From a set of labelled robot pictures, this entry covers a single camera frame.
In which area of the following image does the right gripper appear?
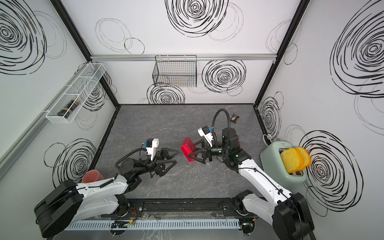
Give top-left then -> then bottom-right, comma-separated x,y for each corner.
189,138 -> 230,166

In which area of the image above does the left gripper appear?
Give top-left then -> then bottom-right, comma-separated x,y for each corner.
135,148 -> 178,179

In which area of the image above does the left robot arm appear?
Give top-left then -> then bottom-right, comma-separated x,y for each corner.
34,148 -> 180,239

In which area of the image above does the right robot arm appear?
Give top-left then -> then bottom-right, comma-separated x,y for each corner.
181,126 -> 316,240

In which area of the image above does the left red jewelry box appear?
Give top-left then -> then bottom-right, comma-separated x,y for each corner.
181,138 -> 197,162

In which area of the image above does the small dark snack wrapper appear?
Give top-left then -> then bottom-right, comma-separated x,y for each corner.
230,114 -> 240,123

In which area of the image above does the mint green toaster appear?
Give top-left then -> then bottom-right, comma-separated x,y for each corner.
260,141 -> 307,190

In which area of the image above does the pink plastic cup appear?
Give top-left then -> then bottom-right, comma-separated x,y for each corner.
82,170 -> 105,184

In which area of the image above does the front yellow toast slice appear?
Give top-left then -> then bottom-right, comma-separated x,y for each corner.
281,148 -> 302,174

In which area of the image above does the yellow toast slice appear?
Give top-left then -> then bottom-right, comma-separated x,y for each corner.
296,147 -> 312,171
281,148 -> 302,174

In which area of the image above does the back yellow toast slice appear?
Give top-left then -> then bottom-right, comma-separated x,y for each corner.
296,147 -> 312,171

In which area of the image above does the dark bottle in shelf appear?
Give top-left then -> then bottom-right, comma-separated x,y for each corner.
57,99 -> 81,119

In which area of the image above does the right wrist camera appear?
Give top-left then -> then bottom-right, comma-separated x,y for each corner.
198,125 -> 214,147

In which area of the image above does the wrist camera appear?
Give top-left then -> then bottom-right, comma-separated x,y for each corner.
198,125 -> 214,147
144,138 -> 159,162

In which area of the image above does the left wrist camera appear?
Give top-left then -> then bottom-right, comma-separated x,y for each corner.
144,138 -> 159,162

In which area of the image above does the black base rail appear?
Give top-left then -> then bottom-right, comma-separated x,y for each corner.
124,198 -> 247,217

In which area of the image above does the white slotted cable duct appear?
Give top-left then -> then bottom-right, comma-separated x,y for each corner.
65,219 -> 241,231

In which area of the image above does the black wire wall basket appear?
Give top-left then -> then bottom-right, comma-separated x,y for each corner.
152,55 -> 198,88

